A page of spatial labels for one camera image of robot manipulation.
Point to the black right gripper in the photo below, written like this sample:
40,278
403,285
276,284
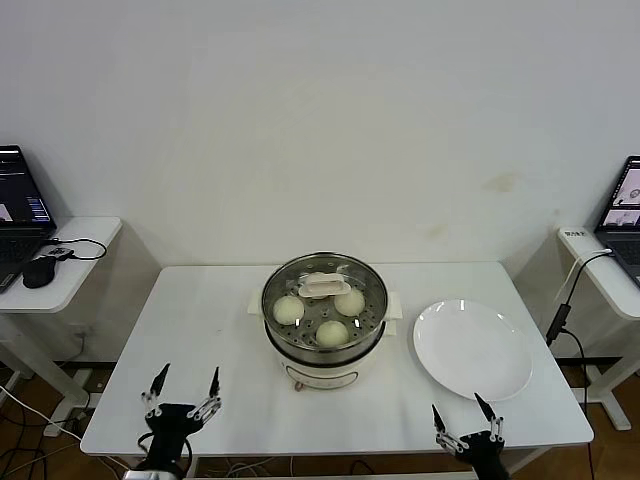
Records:
485,455

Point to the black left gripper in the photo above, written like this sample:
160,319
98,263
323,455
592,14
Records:
172,425

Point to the white steamed baozi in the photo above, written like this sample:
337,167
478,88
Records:
332,335
350,305
288,310

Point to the stainless steel steamer basket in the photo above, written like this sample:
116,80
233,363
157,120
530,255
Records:
320,355

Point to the white round plate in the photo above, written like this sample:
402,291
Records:
470,345

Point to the white floor power strip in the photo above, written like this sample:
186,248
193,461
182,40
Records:
60,427

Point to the cream electric cooker pot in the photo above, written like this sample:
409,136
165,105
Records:
325,372

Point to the white side table with mouse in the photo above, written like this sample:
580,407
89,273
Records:
85,235

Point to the black computer mouse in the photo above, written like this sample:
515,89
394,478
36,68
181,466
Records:
40,272

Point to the white side table with label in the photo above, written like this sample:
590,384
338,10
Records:
600,280

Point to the white printed label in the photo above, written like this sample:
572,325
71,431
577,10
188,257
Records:
576,233

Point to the black laptop with dark screen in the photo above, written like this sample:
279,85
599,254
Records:
20,190

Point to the white main table frame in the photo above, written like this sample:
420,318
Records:
400,476

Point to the white wall socket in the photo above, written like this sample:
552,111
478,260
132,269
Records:
82,331

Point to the grey laptop with camera views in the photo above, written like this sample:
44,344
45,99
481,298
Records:
625,245

